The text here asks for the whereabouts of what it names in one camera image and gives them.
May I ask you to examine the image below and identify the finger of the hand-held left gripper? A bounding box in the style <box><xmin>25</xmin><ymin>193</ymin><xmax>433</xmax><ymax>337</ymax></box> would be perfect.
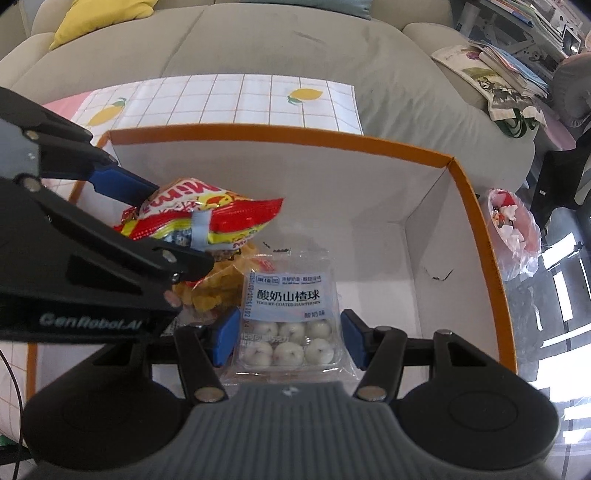
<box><xmin>18</xmin><ymin>175</ymin><xmax>216</xmax><ymax>285</ymax></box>
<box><xmin>0</xmin><ymin>87</ymin><xmax>160</xmax><ymax>206</ymax></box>

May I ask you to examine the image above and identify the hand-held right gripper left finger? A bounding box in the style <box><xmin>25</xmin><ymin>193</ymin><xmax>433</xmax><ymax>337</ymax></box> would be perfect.
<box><xmin>62</xmin><ymin>308</ymin><xmax>243</xmax><ymax>402</ymax></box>

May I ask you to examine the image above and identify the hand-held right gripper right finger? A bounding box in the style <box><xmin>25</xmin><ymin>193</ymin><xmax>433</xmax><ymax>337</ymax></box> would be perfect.
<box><xmin>341</xmin><ymin>309</ymin><xmax>522</xmax><ymax>401</ymax></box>

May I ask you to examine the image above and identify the yellow fried snack packet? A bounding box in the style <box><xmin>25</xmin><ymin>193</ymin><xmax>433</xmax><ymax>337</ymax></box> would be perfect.
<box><xmin>173</xmin><ymin>240</ymin><xmax>273</xmax><ymax>325</ymax></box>

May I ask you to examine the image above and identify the clear pack of white balls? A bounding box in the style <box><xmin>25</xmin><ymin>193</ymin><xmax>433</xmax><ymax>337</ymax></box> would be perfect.
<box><xmin>233</xmin><ymin>249</ymin><xmax>359</xmax><ymax>384</ymax></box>

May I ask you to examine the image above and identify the red stick snack packet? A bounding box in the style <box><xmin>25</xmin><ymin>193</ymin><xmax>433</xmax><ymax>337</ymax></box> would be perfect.
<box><xmin>113</xmin><ymin>178</ymin><xmax>285</xmax><ymax>253</ymax></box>

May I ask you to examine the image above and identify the orange cardboard box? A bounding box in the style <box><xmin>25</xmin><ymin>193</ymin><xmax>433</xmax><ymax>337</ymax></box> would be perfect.
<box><xmin>25</xmin><ymin>128</ymin><xmax>520</xmax><ymax>416</ymax></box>

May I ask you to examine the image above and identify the checked lemon print tablecloth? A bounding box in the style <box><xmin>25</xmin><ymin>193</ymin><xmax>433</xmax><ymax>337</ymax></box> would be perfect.
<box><xmin>0</xmin><ymin>74</ymin><xmax>363</xmax><ymax>444</ymax></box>

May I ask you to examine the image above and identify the yellow pillow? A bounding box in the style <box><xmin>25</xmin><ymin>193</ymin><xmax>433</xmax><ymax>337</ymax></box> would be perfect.
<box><xmin>48</xmin><ymin>0</ymin><xmax>158</xmax><ymax>51</ymax></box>

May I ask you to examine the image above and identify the trash bin with plastic bag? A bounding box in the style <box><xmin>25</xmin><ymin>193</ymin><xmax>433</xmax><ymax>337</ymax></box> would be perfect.
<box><xmin>487</xmin><ymin>188</ymin><xmax>542</xmax><ymax>278</ymax></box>

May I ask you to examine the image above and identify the beige sofa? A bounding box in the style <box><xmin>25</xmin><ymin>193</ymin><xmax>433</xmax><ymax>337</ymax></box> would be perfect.
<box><xmin>0</xmin><ymin>0</ymin><xmax>536</xmax><ymax>195</ymax></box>

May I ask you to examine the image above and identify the blue pillow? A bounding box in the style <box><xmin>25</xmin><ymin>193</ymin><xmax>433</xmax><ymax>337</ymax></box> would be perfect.
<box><xmin>238</xmin><ymin>0</ymin><xmax>373</xmax><ymax>20</ymax></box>

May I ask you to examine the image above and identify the black hanging bag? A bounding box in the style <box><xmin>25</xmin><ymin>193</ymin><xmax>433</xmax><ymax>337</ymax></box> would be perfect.
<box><xmin>531</xmin><ymin>124</ymin><xmax>591</xmax><ymax>223</ymax></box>

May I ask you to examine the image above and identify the grey office chair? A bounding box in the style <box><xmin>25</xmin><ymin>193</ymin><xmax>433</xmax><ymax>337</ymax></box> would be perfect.
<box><xmin>550</xmin><ymin>50</ymin><xmax>591</xmax><ymax>136</ymax></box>

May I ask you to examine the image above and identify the cluttered grey desk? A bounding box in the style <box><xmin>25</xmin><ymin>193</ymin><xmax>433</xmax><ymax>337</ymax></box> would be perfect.
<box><xmin>455</xmin><ymin>0</ymin><xmax>591</xmax><ymax>58</ymax></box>

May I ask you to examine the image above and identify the black cable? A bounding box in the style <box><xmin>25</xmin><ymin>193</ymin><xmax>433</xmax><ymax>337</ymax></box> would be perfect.
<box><xmin>0</xmin><ymin>351</ymin><xmax>28</xmax><ymax>480</ymax></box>

